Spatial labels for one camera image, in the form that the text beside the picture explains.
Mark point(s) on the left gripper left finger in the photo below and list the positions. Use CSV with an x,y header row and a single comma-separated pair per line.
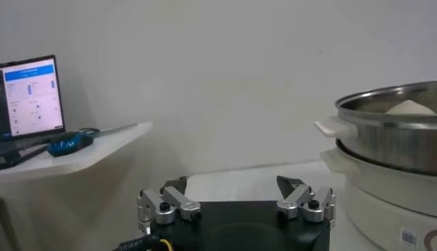
x,y
184,204

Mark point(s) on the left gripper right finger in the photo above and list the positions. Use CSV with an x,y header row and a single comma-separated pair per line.
x,y
293,201

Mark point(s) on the white steamed baozi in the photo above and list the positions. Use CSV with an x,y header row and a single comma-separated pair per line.
x,y
409,107

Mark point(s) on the white electric cooker pot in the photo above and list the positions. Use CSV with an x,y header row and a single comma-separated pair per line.
x,y
382,204

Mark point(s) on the white side table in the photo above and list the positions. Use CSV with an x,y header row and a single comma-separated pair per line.
x,y
85,187

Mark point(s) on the blue computer mouse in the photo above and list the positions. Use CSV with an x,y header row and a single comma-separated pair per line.
x,y
70,144

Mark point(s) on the black flat device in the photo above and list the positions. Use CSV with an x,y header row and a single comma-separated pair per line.
x,y
20,160

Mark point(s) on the black laptop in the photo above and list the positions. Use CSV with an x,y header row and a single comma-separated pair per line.
x,y
30,99

